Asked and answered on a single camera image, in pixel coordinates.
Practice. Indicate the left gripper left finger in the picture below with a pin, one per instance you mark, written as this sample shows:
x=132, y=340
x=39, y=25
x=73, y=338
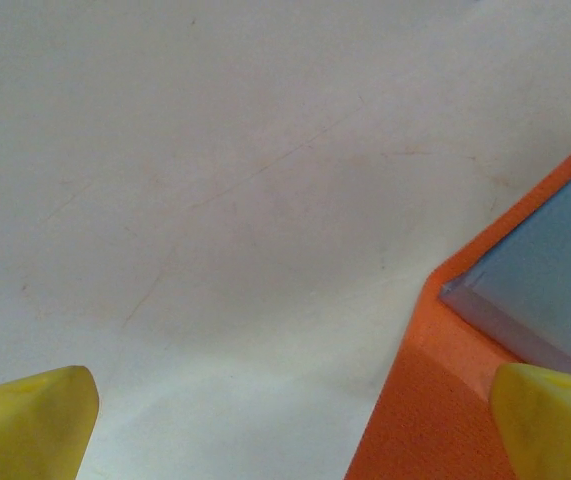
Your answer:
x=25, y=430

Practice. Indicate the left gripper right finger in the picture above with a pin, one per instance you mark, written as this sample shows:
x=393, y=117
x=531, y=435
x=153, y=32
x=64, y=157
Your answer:
x=555, y=430

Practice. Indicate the orange card holder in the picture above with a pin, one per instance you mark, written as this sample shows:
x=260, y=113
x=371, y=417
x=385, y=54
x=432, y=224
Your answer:
x=430, y=400

